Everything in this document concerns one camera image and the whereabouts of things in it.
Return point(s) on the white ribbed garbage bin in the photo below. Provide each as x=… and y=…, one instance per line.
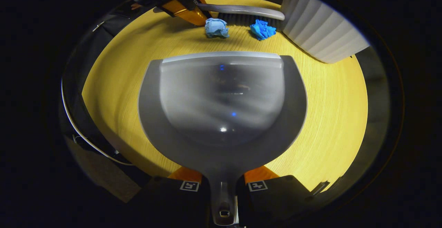
x=321, y=27

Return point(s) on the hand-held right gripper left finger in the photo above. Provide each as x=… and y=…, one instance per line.
x=172, y=200

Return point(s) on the small grey broom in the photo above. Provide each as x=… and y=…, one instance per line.
x=248, y=12

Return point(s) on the yellow wooden desktop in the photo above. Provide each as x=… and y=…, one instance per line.
x=328, y=117

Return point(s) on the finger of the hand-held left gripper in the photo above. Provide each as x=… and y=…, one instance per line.
x=186, y=13

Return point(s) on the grey dustpan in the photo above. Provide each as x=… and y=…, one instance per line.
x=224, y=100

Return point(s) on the deep blue paper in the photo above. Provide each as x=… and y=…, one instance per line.
x=262, y=29

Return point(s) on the light blue paper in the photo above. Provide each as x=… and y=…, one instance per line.
x=217, y=27

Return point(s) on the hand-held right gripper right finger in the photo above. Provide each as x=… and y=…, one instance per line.
x=272, y=197

